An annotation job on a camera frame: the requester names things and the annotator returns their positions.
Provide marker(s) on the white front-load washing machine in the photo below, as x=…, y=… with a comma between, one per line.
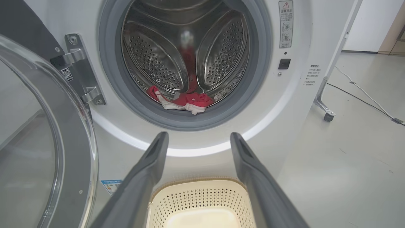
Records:
x=284, y=110

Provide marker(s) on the cream perforated laundry basket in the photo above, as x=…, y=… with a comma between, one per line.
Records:
x=202, y=202

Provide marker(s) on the metal table leg with caster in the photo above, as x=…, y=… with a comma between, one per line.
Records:
x=370, y=25

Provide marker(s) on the white QR code label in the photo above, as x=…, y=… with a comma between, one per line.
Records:
x=67, y=74

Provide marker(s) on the beige wooden furniture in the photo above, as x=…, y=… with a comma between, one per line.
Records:
x=394, y=38

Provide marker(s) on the round dark glass washer door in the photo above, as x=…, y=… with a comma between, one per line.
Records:
x=76, y=142

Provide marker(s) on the silver metal door hinge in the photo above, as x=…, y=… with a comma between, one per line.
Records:
x=80, y=68

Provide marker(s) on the blue energy label sticker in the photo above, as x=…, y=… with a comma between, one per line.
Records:
x=109, y=186

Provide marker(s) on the black door latch socket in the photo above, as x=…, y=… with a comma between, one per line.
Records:
x=284, y=64

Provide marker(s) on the red and white garment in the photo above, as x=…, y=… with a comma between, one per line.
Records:
x=190, y=99

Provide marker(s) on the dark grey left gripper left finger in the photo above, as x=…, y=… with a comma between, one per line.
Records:
x=139, y=190

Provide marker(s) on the grey warning sticker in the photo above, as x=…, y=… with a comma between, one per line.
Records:
x=285, y=25

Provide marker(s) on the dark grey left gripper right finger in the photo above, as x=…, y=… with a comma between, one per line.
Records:
x=259, y=190

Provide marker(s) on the black caster wheel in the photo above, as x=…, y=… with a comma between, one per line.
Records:
x=328, y=117

